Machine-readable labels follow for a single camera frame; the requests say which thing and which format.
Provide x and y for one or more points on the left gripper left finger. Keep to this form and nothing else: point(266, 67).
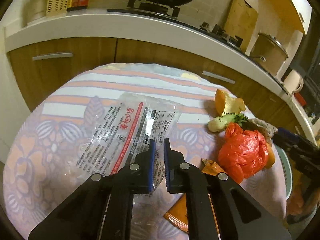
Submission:
point(101, 207)

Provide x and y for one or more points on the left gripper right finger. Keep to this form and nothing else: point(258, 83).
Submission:
point(238, 214)

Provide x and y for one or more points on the orange peel long piece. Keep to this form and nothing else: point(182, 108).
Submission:
point(271, 157)

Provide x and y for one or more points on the red plastic bag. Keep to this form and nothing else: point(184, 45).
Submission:
point(243, 154)

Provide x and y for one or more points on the clear printed plastic bag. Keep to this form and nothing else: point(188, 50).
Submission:
point(124, 131)

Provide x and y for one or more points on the green bok choy stalk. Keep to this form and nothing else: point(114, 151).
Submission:
point(218, 124)

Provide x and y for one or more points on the light blue plastic basket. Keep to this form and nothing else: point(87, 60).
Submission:
point(286, 170)

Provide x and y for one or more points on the red tray by window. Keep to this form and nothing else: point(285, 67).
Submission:
point(300, 99)

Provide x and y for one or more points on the floral pink table cloth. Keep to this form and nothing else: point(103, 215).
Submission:
point(38, 176)

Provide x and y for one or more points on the white electric kettle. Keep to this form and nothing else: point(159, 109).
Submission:
point(294, 82)

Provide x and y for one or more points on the orange peel with pith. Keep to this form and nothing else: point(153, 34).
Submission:
point(226, 105)

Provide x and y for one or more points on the brown rice cooker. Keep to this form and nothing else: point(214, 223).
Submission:
point(269, 53)

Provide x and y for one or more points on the black gas stove top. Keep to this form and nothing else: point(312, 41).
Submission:
point(184, 33)

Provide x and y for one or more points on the wooden cutting board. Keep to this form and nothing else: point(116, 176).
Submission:
point(241, 21)

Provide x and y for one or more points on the metal canister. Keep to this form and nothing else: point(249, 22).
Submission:
point(37, 10)

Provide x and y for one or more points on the white upper wall cabinet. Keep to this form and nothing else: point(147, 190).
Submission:
point(297, 13)

